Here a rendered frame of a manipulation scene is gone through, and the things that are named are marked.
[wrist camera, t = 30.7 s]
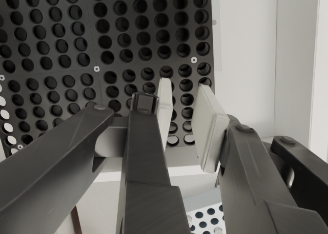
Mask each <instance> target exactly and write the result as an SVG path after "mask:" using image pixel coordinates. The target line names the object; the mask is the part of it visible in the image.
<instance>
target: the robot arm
mask: <svg viewBox="0 0 328 234"><path fill-rule="evenodd" d="M172 111H173V104H172V89H171V81H170V79H169V78H164V77H162V78H161V79H160V82H159V88H158V94H157V96H156V95H154V94H151V93H146V92H134V93H133V94H132V98H131V105H130V112H129V116H126V117H114V110H113V109H111V108H109V107H106V106H104V105H92V106H87V107H85V108H84V109H82V110H80V111H79V112H77V113H76V114H74V115H73V116H71V117H70V118H68V119H67V120H65V121H63V122H62V123H60V124H59V125H57V126H56V127H54V128H53V129H51V130H50V131H48V132H47V133H45V134H44V135H42V136H40V137H39V138H37V139H36V140H34V141H33V142H31V143H30V144H28V145H26V146H25V147H23V148H22V149H20V150H18V151H17V152H15V153H14V154H12V155H11V156H9V157H8V158H6V159H5V160H3V161H1V162H0V234H54V233H55V232H56V231H57V229H58V228H59V227H60V225H61V224H62V223H63V222H64V220H65V219H66V218H67V216H68V215H69V214H70V212H71V211H72V210H73V208H74V207H75V205H76V204H77V203H78V201H79V200H80V199H81V198H82V196H83V195H84V194H85V192H86V191H87V190H88V188H89V187H90V186H91V184H92V183H93V182H94V180H95V179H96V178H97V176H98V175H99V174H100V172H101V171H102V170H103V168H104V167H105V165H106V164H107V160H108V157H122V158H123V160H122V170H121V180H120V191H119V201H118V212H117V223H116V233H115V234H195V233H192V232H191V231H190V227H189V223H188V219H187V216H186V212H185V207H184V203H183V199H182V195H181V191H180V188H179V186H172V185H171V182H170V177H169V172H168V168H167V163H166V158H165V153H164V151H165V146H166V142H167V137H168V132H169V126H170V121H171V116H172ZM191 127H192V131H193V136H194V140H195V144H196V149H197V153H198V157H199V161H200V166H201V170H203V172H206V173H212V174H213V173H214V172H216V171H217V167H218V163H219V162H220V168H219V171H218V175H217V179H216V183H215V187H217V186H218V185H220V191H221V199H222V206H223V213H224V220H225V230H226V234H328V163H327V162H325V161H324V160H323V159H321V158H320V157H319V156H317V155H316V154H314V153H313V152H312V151H310V150H309V149H308V148H306V147H305V146H304V145H302V144H301V143H299V142H298V141H296V140H294V139H293V138H291V137H288V136H274V137H273V141H272V144H271V143H267V142H264V141H262V140H261V139H260V137H259V135H258V133H257V132H256V131H255V130H254V129H253V128H250V127H249V126H247V125H243V124H241V123H240V122H239V120H238V119H237V118H236V117H234V116H233V115H230V114H226V113H225V111H224V109H223V108H222V106H221V105H220V103H219V101H218V100H217V98H216V97H215V95H214V93H213V92H212V90H211V89H210V87H209V86H208V85H202V84H201V85H199V88H198V92H197V97H196V101H195V106H194V110H193V115H192V119H191ZM293 172H294V179H293V182H292V185H291V186H290V185H289V184H290V181H291V178H292V175H293Z"/></svg>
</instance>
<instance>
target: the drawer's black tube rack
mask: <svg viewBox="0 0 328 234"><path fill-rule="evenodd" d="M209 59H214V58H205V59H197V58H195V57H194V52H193V36H192V20H191V4H190V0H0V85H1V87H2V91H1V92H0V96H1V97H3V98H4V99H5V101H6V104H5V105H4V106H1V105H0V112H1V110H6V111H7V112H8V113H9V119H5V118H3V117H2V116H1V114H0V140H1V143H2V147H3V150H4V154H5V157H6V158H8V157H9V156H11V155H12V152H11V149H17V150H20V149H22V148H23V147H25V146H26V145H28V144H30V143H31V142H33V141H34V140H36V139H37V138H39V137H40V136H42V135H44V134H45V133H47V132H48V131H50V130H51V129H53V128H54V127H56V126H57V125H59V124H60V123H62V122H63V121H65V120H67V119H68V118H70V117H71V116H73V115H74V114H76V113H77V112H79V111H80V110H82V109H84V108H85V107H87V106H92V105H104V106H106V107H109V108H111V109H113V110H114V117H126V116H129V112H130V105H131V98H132V94H133V93H134V92H146V93H151V94H154V95H156V96H157V94H158V88H159V82H160V79H161V78H162V77H164V78H169V79H170V81H171V89H172V104H173V111H172V116H171V121H170V126H169V132H168V137H172V136H176V137H177V138H178V141H177V142H176V143H174V144H171V143H169V142H168V141H167V142H166V146H165V148H175V147H188V146H195V145H196V144H195V140H194V141H192V142H187V141H186V140H185V136H186V135H193V131H192V127H191V119H192V115H193V110H194V106H195V101H196V85H195V68H194V63H196V61H198V60H209ZM5 123H8V124H10V125H11V126H12V127H13V131H12V132H9V131H7V130H6V129H5V128H4V124H5ZM8 136H13V137H14V138H15V139H16V144H11V143H10V142H9V141H8ZM168 137H167V138H168Z"/></svg>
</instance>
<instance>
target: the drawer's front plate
mask: <svg viewBox="0 0 328 234"><path fill-rule="evenodd" d="M274 136H288V137H291V138H293V139H294V140H296V141H298V142H299V143H301V144H302V145H304V146H305V147H306V148H308V149H309V150H310V151H312V152H313V153H314V154H316V155H317V156H319V157H320V158H321V159H323V160H324V161H325V162H326V160H327V149H328V0H277V20H276V60H275V100H274Z"/></svg>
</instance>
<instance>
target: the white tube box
mask: <svg viewBox="0 0 328 234"><path fill-rule="evenodd" d="M183 203H184V208H185V212H186V215H189V216H191V220H192V226H191V227H190V231H191V232H192V233H195V234H215V231H214V229H215V228H221V230H222V232H223V234H226V227H225V220H224V213H223V206H222V199H221V191H220V188H217V189H214V190H210V191H206V192H203V193H200V194H197V195H194V196H190V197H187V198H184V199H183Z"/></svg>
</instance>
